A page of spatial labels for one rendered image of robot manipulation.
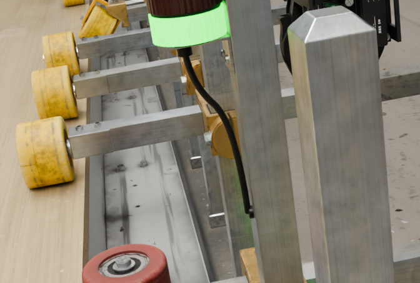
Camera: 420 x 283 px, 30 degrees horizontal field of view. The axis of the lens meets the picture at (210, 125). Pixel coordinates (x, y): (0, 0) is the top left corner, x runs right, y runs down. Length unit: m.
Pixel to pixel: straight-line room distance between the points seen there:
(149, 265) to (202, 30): 0.24
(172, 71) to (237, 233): 0.32
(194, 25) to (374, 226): 0.25
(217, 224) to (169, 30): 0.66
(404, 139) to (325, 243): 2.94
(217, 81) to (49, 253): 0.27
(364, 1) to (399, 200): 2.24
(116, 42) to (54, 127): 0.51
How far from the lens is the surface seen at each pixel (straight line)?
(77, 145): 0.94
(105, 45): 1.42
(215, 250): 1.17
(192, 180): 1.41
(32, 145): 0.93
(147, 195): 1.58
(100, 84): 1.18
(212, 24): 0.61
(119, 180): 1.68
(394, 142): 3.32
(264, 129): 0.64
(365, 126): 0.39
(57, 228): 0.86
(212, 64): 0.88
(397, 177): 3.01
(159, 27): 0.61
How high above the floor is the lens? 1.26
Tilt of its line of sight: 20 degrees down
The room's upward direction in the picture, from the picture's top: 9 degrees counter-clockwise
